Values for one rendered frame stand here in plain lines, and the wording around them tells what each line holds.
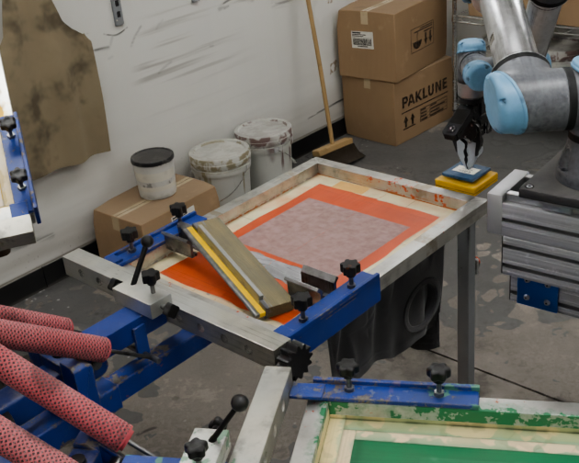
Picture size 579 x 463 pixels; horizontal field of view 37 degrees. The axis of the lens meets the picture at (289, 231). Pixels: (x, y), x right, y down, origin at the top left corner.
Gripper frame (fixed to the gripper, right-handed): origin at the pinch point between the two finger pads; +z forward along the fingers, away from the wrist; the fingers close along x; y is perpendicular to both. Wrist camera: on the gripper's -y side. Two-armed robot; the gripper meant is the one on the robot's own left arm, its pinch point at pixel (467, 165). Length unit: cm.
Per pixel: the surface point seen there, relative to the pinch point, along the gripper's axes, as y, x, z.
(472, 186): -5.9, -5.5, 3.0
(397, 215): -31.3, 1.7, 2.8
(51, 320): -126, 16, -11
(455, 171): -2.4, 2.3, 1.3
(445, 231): -37.7, -17.2, -0.6
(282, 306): -84, -6, 0
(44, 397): -145, -10, -16
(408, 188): -21.1, 5.2, 0.0
